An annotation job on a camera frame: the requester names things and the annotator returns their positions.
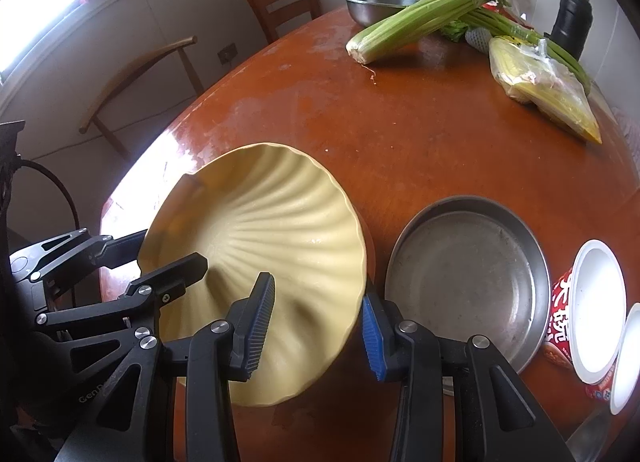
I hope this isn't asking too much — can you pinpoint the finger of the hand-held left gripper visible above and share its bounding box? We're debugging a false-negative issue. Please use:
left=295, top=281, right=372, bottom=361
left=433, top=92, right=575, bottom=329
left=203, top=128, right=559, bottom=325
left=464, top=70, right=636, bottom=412
left=34, top=252, right=209, bottom=339
left=9, top=228, right=152, bottom=289

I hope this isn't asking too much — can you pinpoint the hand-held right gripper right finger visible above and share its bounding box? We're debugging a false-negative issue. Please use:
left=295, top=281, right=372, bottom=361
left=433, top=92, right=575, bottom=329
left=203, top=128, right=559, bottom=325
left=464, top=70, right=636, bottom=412
left=362, top=292, right=576, bottom=462

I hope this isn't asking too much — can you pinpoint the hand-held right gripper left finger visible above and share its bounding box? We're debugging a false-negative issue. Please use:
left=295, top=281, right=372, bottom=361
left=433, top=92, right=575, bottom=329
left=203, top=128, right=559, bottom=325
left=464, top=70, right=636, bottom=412
left=55, top=272, right=277, bottom=462

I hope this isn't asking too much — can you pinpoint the yellow ribbed plate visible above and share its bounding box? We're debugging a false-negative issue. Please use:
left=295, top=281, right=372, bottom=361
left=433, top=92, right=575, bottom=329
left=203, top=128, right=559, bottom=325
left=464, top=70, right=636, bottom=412
left=137, top=143, right=368, bottom=408

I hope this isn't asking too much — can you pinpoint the round steel plate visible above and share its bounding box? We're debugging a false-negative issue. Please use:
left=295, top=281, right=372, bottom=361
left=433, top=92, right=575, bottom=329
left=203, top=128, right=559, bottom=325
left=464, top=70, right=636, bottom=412
left=384, top=195, right=551, bottom=375

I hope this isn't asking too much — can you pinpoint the red instant noodle bowl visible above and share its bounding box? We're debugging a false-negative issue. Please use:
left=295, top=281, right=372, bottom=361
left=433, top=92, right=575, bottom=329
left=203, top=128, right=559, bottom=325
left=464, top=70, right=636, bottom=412
left=545, top=240, right=627, bottom=385

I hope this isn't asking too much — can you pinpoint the steel bowl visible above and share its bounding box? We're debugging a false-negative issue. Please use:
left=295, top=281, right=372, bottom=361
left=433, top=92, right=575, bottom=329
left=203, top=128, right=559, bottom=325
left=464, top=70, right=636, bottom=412
left=565, top=407, right=618, bottom=462

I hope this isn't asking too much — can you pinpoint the light wooden chair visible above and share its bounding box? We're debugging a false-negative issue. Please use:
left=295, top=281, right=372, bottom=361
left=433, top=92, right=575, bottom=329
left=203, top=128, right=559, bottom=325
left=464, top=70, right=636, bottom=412
left=77, top=36, right=206, bottom=163

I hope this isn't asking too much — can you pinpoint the bag of yellow noodles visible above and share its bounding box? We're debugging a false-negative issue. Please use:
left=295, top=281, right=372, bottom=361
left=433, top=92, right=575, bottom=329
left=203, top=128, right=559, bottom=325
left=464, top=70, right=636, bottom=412
left=487, top=36, right=603, bottom=145

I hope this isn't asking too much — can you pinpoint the thick celery bunch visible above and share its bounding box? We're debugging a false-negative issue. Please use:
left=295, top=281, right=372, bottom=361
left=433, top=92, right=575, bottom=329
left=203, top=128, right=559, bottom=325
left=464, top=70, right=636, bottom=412
left=346, top=0, right=506, bottom=65

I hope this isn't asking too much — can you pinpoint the white foam fruit net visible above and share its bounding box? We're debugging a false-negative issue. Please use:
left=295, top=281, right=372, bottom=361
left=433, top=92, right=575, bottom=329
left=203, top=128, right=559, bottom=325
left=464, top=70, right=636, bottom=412
left=465, top=28, right=493, bottom=52

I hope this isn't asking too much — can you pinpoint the steel basin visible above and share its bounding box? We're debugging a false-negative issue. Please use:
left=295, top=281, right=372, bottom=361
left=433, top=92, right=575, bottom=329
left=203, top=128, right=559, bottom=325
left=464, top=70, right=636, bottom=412
left=343, top=0, right=431, bottom=27

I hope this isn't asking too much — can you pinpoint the thin celery bunch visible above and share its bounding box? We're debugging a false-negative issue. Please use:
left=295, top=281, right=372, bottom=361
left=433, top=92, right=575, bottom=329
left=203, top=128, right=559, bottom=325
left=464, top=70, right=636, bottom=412
left=450, top=6, right=593, bottom=92

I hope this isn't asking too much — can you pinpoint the red package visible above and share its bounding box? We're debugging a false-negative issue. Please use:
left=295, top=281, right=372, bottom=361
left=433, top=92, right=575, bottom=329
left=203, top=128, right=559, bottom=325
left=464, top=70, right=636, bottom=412
left=485, top=0, right=532, bottom=23

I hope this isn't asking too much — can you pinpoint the black thermos bottle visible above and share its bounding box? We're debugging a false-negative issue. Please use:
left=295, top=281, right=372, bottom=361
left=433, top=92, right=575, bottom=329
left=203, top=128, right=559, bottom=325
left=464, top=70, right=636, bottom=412
left=550, top=0, right=594, bottom=60

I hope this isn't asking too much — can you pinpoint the black cable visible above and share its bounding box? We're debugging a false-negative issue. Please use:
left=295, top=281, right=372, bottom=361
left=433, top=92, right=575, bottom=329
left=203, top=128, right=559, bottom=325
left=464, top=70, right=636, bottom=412
left=20, top=159, right=81, bottom=243

